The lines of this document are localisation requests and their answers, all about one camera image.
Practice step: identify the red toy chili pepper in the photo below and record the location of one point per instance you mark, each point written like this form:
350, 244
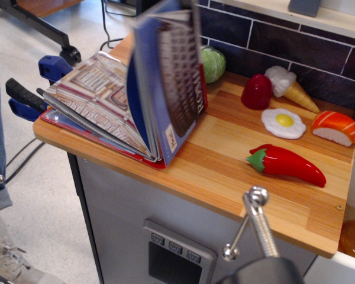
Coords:
275, 160

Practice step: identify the beige sneaker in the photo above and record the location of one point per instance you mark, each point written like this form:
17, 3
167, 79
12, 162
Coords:
14, 267

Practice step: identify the green toy cabbage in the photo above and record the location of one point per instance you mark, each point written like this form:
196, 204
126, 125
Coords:
214, 63

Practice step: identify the black table leg with caster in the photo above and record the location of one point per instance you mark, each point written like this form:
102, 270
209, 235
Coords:
32, 14

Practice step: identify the dark red toy jelly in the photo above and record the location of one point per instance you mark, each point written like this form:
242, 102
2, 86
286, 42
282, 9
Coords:
257, 92

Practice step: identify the grey toy kitchen cabinet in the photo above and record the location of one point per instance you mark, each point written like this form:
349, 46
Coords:
142, 234

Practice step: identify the black upright side panel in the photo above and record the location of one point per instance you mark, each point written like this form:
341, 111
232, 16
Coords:
143, 5

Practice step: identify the grey object on shelf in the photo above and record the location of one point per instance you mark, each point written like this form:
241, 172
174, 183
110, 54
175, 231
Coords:
304, 7

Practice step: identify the toy ice cream cone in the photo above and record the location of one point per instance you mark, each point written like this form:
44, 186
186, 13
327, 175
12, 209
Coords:
284, 83

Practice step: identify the toy salmon sushi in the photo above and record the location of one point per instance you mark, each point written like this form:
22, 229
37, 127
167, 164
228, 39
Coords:
334, 126

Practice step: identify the silver screw clamp handle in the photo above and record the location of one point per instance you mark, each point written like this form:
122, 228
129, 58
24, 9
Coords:
254, 201

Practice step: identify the blue black bar clamp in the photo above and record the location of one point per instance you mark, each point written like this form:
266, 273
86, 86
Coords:
28, 105

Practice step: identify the blue Rome picture book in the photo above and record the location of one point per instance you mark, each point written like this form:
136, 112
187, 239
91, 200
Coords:
145, 108

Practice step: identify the toy fried egg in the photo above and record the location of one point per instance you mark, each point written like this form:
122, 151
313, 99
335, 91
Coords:
283, 123

